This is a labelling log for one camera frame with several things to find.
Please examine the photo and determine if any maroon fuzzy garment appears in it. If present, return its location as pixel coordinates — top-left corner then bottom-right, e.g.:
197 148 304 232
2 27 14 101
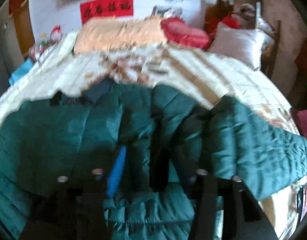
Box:
291 108 307 139

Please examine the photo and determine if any red heart-shaped cushion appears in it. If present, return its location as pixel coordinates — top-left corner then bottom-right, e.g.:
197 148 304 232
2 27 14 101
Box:
160 17 210 49

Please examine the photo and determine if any red cloth on chair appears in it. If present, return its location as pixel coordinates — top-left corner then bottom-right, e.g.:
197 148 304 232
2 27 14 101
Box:
204 15 241 34

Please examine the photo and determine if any clutter of bottles on nightstand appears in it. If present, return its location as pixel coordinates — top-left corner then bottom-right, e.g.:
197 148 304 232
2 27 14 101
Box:
29 33 52 62

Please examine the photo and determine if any cream floral checked bedspread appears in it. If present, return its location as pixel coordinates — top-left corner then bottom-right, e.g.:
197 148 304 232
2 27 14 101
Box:
0 28 305 240

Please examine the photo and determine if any white satin pillow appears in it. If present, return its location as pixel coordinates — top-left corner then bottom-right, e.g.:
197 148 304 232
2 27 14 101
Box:
208 22 265 70

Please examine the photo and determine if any dark green puffer jacket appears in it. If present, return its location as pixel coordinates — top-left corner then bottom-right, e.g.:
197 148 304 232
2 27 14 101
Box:
0 79 307 239

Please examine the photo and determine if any wooden chair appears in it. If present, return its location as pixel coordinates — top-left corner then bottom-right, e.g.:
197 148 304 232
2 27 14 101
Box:
255 2 281 79

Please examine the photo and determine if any red Chinese character banner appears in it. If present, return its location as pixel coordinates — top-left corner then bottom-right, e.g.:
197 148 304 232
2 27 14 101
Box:
80 0 134 24

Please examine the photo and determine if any pink pig plush toy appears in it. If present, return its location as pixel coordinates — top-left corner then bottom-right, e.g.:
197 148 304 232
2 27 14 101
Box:
49 25 63 44

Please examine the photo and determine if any peach frilled pillow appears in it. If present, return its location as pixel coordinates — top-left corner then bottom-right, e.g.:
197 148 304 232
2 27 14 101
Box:
73 16 168 54

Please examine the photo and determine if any blue paper bag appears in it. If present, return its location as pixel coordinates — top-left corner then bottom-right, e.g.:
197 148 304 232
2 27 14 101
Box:
9 59 33 86

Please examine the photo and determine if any wooden door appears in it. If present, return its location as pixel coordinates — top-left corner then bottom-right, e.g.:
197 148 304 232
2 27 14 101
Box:
8 0 35 57

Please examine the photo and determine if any printed picture against wall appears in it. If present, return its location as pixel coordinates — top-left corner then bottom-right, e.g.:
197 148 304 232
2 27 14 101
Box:
151 5 183 18

